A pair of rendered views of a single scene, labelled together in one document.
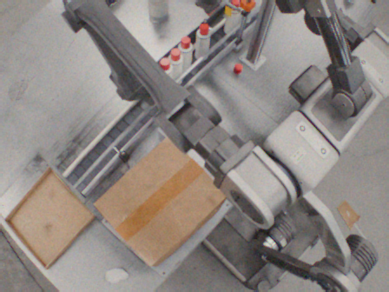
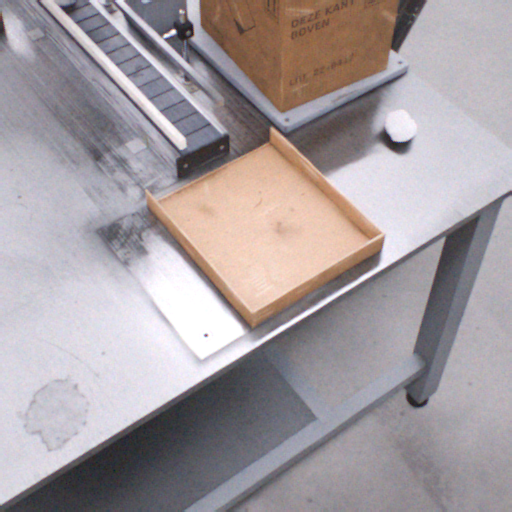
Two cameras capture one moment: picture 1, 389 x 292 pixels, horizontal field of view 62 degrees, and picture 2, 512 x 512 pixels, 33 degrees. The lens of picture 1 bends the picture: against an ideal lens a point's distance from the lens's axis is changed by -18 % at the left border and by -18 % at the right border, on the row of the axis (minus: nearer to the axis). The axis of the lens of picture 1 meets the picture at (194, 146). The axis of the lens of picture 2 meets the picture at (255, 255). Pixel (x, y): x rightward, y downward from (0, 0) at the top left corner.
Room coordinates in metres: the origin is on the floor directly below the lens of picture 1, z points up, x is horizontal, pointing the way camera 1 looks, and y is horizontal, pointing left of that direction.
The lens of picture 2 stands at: (-0.19, 1.36, 1.90)
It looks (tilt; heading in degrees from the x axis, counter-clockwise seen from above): 52 degrees down; 289
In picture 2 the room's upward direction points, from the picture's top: 1 degrees clockwise
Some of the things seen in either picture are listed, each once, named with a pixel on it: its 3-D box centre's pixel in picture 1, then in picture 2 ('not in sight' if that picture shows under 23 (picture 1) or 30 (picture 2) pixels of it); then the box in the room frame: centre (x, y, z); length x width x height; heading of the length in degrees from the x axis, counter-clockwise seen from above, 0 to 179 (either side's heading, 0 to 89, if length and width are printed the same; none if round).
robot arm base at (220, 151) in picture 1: (222, 152); not in sight; (0.24, -0.05, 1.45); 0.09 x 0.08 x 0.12; 140
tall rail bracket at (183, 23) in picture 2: (121, 156); (175, 53); (0.36, 0.24, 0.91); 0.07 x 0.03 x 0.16; 56
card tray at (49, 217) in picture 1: (47, 218); (262, 219); (0.10, 0.51, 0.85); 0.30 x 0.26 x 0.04; 146
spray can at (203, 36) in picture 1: (202, 42); not in sight; (0.82, 0.02, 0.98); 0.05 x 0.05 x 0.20
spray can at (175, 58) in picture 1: (175, 67); not in sight; (0.69, 0.10, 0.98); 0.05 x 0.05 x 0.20
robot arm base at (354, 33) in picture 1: (351, 34); not in sight; (0.62, -0.38, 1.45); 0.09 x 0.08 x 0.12; 140
